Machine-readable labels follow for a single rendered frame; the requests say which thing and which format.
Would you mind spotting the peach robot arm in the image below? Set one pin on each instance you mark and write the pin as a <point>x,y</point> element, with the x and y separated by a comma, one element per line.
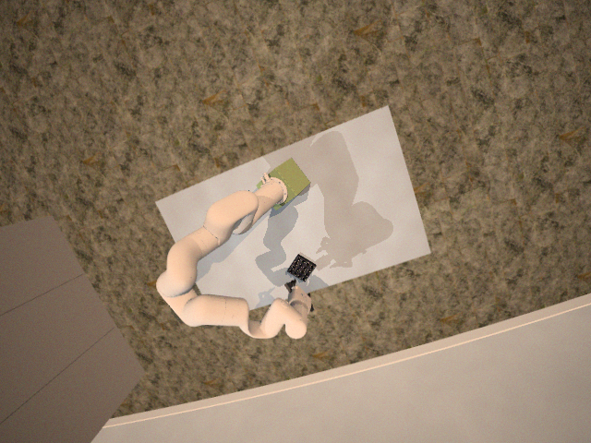
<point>232,214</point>

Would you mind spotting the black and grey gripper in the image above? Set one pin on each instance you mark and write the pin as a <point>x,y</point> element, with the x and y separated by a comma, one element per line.
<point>297,294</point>

